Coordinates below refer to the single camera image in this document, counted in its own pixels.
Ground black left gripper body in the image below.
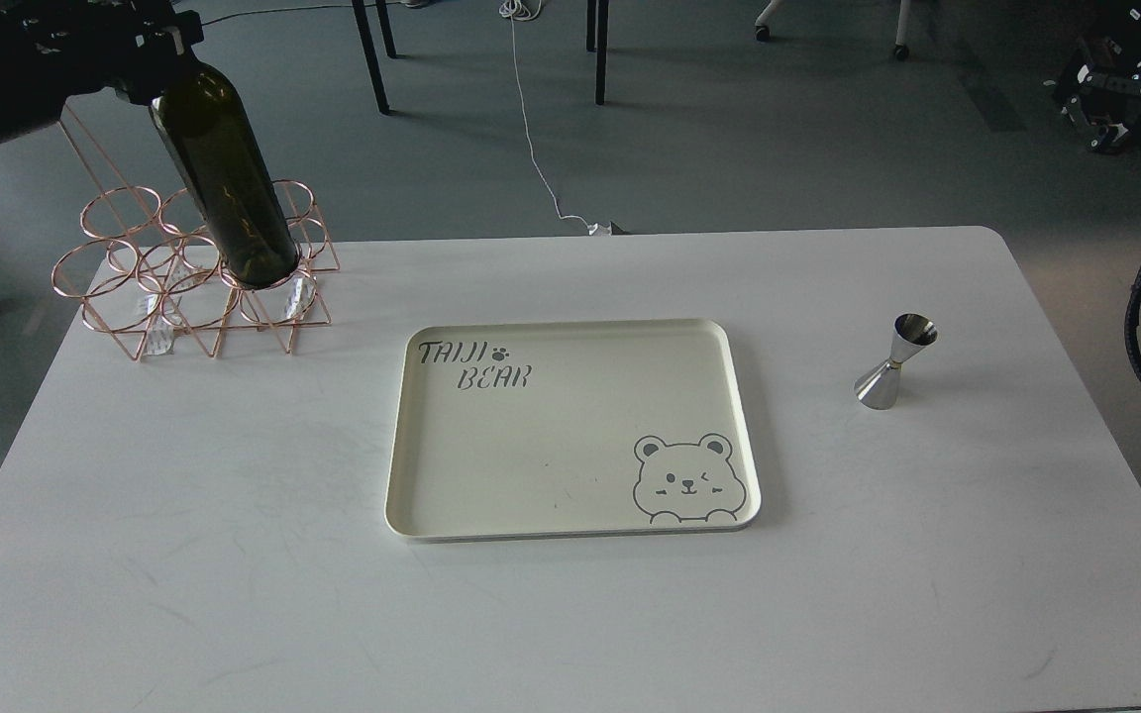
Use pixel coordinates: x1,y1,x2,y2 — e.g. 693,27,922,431
0,1,204,145

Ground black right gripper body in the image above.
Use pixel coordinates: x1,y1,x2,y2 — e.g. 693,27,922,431
1054,29,1141,154

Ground dark green wine bottle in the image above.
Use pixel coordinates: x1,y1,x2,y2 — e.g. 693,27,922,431
149,52,300,289

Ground stainless steel jigger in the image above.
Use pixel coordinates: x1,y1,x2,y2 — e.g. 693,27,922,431
853,313,938,410

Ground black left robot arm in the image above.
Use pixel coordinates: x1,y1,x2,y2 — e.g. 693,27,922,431
0,1,204,145

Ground black table legs left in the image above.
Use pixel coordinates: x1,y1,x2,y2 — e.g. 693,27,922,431
350,1,398,116

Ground black table legs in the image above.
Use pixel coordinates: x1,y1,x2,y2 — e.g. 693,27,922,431
350,1,398,116
584,0,610,107

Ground white office chair base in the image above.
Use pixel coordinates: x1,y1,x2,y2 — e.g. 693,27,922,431
753,1,915,60

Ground black table legs right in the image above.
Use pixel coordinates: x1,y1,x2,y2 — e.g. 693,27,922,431
584,0,610,107

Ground cream bear serving tray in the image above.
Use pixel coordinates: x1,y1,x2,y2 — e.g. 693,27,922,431
385,319,762,541

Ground rose gold wire wine rack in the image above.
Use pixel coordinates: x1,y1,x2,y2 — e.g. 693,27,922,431
51,104,341,360

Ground white cable on floor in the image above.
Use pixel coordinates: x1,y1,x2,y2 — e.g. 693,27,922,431
499,0,599,236

